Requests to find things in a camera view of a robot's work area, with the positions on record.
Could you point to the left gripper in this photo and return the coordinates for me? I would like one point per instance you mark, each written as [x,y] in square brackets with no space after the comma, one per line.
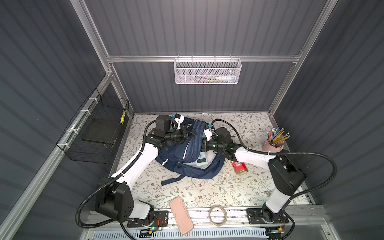
[184,131]

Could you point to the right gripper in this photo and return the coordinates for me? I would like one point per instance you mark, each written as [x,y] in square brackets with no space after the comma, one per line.
[204,143]

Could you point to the light blue calculator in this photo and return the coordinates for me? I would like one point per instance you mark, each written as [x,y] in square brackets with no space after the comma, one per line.
[202,161]

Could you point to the navy blue student backpack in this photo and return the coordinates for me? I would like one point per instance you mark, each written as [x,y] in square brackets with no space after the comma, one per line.
[180,158]

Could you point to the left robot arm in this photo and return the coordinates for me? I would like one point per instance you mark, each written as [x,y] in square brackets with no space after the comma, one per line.
[115,199]

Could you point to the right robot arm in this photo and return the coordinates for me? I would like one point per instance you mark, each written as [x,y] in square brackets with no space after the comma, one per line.
[286,177]

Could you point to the red card box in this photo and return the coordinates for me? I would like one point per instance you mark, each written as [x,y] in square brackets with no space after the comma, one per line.
[239,168]

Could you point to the pink pencil cup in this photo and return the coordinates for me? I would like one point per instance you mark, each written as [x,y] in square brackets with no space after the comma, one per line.
[273,148]

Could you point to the yellow tag on basket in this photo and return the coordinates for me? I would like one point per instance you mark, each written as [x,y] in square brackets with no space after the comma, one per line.
[123,117]

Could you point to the bundle of coloured pencils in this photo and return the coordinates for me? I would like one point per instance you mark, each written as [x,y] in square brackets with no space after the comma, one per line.
[276,135]

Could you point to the pens in white basket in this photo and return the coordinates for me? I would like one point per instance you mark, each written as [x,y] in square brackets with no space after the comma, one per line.
[217,79]

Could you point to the roll of clear tape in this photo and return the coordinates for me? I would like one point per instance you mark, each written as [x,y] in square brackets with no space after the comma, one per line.
[217,215]

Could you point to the pink pencil case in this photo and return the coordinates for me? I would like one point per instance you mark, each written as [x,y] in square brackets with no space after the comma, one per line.
[181,215]

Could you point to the white wire mesh basket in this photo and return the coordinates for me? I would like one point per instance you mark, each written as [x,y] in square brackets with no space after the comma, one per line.
[186,68]

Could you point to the black wire basket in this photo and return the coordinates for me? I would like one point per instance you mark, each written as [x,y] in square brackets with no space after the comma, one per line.
[96,132]

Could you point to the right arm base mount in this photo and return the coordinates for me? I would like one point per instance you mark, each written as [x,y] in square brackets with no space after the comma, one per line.
[265,216]

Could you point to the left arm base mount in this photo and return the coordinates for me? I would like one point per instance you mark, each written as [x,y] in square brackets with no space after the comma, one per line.
[155,219]

